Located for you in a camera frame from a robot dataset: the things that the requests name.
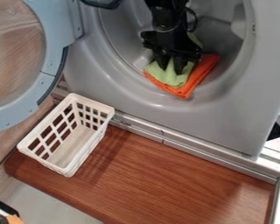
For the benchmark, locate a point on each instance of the white basket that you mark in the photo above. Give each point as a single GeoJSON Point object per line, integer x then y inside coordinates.
{"type": "Point", "coordinates": [66, 134]}

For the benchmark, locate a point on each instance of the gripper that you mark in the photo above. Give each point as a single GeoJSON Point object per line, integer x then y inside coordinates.
{"type": "Point", "coordinates": [170, 43]}

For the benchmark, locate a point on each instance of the green cloth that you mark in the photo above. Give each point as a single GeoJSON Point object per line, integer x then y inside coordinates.
{"type": "Point", "coordinates": [170, 75]}

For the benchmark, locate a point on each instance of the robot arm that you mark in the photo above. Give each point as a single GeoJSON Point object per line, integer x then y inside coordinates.
{"type": "Point", "coordinates": [167, 14]}

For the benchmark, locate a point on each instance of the orange cloth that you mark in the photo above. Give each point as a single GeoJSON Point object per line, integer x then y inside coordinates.
{"type": "Point", "coordinates": [193, 78]}

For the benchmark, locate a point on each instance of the washing machine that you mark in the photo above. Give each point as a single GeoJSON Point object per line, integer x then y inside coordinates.
{"type": "Point", "coordinates": [146, 75]}

